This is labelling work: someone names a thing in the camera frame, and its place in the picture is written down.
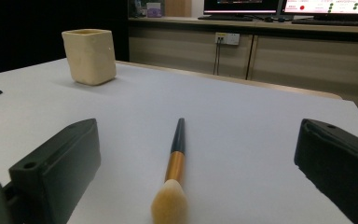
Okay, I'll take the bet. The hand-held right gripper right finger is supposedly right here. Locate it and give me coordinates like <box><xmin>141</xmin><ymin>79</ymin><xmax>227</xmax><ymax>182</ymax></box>
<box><xmin>294</xmin><ymin>118</ymin><xmax>358</xmax><ymax>224</ymax></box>

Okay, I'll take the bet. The purple box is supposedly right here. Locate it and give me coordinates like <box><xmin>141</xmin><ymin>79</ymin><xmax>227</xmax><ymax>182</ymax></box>
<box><xmin>145</xmin><ymin>2</ymin><xmax>163</xmax><ymax>19</ymax></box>

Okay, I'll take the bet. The brown cardboard box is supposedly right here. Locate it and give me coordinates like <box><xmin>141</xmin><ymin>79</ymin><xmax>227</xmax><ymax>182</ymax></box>
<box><xmin>164</xmin><ymin>0</ymin><xmax>193</xmax><ymax>18</ymax></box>

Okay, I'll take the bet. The wooden counter cabinet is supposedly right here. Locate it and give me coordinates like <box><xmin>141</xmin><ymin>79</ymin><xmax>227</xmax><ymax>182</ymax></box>
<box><xmin>128</xmin><ymin>16</ymin><xmax>358</xmax><ymax>129</ymax></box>

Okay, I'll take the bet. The cream square cup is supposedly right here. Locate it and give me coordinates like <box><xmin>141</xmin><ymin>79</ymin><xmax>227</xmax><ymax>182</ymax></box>
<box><xmin>61</xmin><ymin>28</ymin><xmax>117</xmax><ymax>87</ymax></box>

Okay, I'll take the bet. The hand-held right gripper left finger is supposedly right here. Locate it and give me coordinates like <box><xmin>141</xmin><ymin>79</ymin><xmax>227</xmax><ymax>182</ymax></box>
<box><xmin>8</xmin><ymin>118</ymin><xmax>102</xmax><ymax>224</ymax></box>

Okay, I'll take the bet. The white power outlet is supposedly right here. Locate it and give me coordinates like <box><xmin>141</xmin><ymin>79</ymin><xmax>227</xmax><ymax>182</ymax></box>
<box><xmin>214</xmin><ymin>32</ymin><xmax>241</xmax><ymax>47</ymax></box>

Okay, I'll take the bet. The black curtain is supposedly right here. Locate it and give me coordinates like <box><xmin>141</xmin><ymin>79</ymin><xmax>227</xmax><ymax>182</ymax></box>
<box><xmin>0</xmin><ymin>0</ymin><xmax>129</xmax><ymax>77</ymax></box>

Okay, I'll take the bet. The black keyboard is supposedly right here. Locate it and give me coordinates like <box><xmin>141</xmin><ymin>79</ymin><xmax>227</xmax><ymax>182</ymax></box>
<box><xmin>198</xmin><ymin>14</ymin><xmax>255</xmax><ymax>22</ymax></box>
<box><xmin>291</xmin><ymin>18</ymin><xmax>358</xmax><ymax>28</ymax></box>

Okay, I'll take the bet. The black power cable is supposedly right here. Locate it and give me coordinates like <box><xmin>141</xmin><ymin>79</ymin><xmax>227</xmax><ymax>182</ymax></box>
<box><xmin>216</xmin><ymin>38</ymin><xmax>222</xmax><ymax>77</ymax></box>
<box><xmin>213</xmin><ymin>38</ymin><xmax>218</xmax><ymax>77</ymax></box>

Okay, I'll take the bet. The white table cover sheet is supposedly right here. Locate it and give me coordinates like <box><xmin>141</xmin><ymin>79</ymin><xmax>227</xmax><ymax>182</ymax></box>
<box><xmin>0</xmin><ymin>57</ymin><xmax>358</xmax><ymax>224</ymax></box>

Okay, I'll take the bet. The computer monitor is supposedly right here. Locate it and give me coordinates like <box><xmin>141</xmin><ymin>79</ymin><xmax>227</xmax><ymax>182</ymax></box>
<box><xmin>282</xmin><ymin>0</ymin><xmax>358</xmax><ymax>16</ymax></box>
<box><xmin>203</xmin><ymin>0</ymin><xmax>281</xmax><ymax>16</ymax></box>

